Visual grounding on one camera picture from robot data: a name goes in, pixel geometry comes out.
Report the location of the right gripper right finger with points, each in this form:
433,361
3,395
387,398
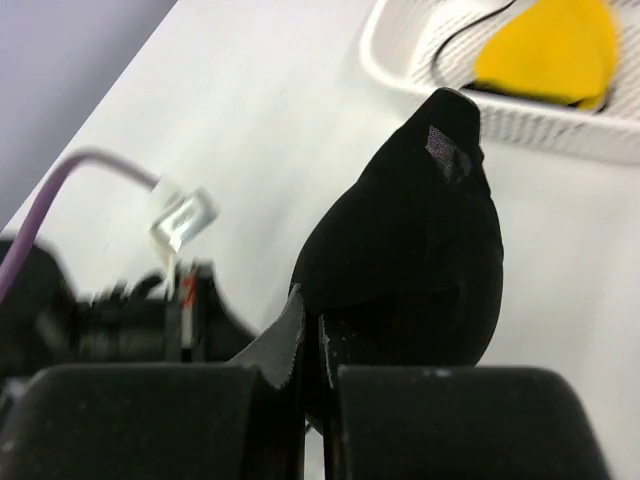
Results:
424,422

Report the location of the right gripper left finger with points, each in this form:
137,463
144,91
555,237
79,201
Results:
242,419

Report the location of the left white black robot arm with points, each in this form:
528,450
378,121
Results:
43,324

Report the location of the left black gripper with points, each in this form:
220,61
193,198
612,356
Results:
198,327

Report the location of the white perforated plastic basket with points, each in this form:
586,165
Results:
410,48

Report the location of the black lace bra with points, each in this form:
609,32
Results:
410,258

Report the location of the yellow bra black trim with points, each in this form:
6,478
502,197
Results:
561,53

